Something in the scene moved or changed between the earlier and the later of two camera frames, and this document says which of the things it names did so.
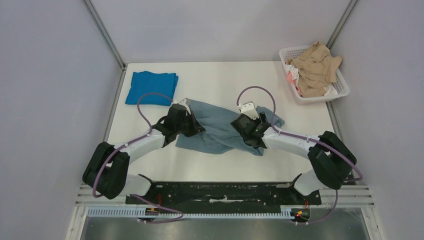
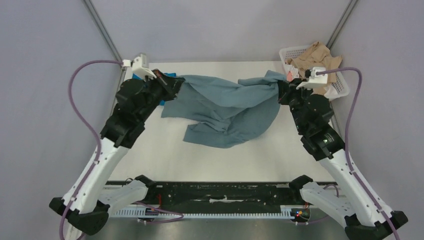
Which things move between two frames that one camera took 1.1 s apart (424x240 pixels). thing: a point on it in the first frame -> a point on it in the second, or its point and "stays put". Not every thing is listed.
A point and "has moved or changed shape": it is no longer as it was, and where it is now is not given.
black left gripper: x=196 y=127 -> x=171 y=85
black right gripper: x=244 y=124 -> x=284 y=91
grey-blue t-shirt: x=219 y=136 has moved or changed shape
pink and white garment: x=292 y=76 stays put
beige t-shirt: x=317 y=68 stays put
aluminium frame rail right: x=341 y=23 stays put
